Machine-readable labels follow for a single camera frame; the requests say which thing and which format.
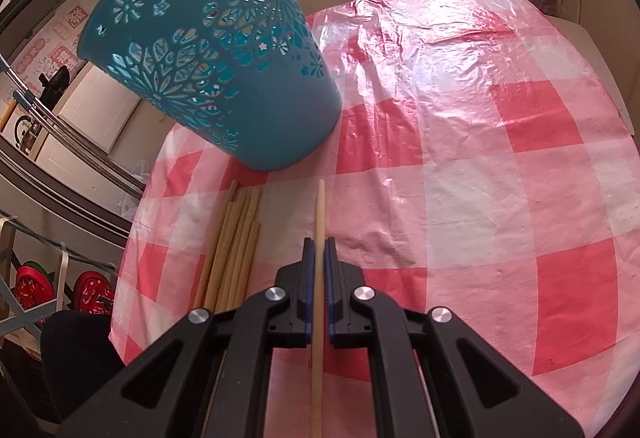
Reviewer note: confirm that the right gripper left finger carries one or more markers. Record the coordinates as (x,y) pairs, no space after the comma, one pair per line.
(208,375)

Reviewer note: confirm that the wooden chopstick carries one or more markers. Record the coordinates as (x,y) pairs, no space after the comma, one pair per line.
(237,264)
(222,251)
(317,336)
(219,226)
(246,264)
(223,292)

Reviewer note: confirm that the blue perforated plastic basket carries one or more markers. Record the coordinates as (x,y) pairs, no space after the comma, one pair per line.
(245,75)

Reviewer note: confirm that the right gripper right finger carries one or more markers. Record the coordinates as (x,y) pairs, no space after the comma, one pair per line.
(431,374)

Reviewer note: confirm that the black wok on stove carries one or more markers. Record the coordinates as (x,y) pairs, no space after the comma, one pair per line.
(53,88)

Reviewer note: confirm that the red patterned stool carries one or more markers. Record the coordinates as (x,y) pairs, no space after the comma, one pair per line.
(93,294)

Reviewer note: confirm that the pink checkered tablecloth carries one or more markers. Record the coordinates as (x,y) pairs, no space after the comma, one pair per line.
(479,164)

